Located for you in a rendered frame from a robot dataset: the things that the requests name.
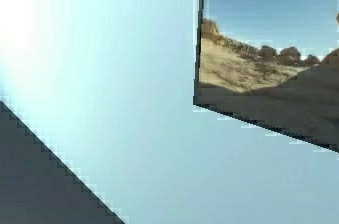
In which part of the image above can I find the framed desert landscape picture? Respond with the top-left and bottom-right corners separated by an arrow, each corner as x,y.
192,0 -> 339,161

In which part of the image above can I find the dark grey flat-topped furniture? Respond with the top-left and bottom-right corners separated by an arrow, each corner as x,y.
0,82 -> 127,224

